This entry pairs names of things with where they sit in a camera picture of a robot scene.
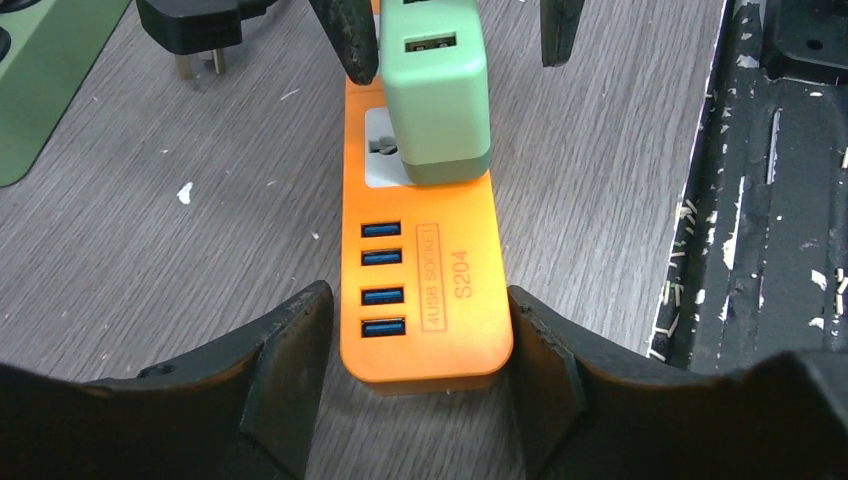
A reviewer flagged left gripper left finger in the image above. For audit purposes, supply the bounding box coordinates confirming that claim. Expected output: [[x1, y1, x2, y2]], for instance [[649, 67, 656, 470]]
[[1, 281, 334, 479]]

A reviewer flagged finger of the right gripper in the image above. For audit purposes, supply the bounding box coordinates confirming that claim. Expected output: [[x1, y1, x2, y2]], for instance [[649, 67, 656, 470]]
[[310, 0, 379, 85], [539, 0, 585, 67]]

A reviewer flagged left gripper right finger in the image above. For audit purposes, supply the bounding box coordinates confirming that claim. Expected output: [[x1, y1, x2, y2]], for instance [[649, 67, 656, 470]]
[[508, 286, 847, 479]]

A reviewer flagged green adapter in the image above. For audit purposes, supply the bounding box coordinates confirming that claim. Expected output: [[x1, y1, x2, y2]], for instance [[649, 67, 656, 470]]
[[379, 0, 492, 185]]

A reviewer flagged orange power strip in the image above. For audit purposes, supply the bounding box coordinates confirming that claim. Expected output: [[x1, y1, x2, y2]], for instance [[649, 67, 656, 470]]
[[340, 83, 513, 395]]

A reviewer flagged green power strip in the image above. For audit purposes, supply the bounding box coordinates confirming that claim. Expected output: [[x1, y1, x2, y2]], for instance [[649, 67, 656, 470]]
[[1, 0, 129, 187]]

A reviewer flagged black cable with plug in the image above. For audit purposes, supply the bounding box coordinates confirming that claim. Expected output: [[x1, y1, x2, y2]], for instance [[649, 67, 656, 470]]
[[135, 0, 280, 82]]

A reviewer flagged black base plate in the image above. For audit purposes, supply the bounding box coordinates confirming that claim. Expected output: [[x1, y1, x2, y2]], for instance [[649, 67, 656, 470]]
[[646, 1, 847, 374]]

